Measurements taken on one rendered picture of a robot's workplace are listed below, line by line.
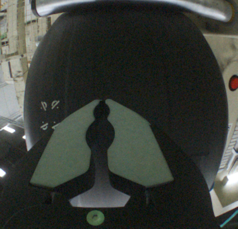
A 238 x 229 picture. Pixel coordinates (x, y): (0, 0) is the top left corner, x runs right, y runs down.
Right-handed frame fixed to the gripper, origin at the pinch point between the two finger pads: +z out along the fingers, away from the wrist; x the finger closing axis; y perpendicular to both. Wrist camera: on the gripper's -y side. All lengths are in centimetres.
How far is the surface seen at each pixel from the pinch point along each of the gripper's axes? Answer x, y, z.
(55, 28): -6.6, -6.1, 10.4
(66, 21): -5.1, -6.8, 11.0
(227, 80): 29.4, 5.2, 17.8
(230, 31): 23.3, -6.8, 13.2
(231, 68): 30.3, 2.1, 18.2
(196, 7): 14.5, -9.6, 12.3
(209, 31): 23.3, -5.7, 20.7
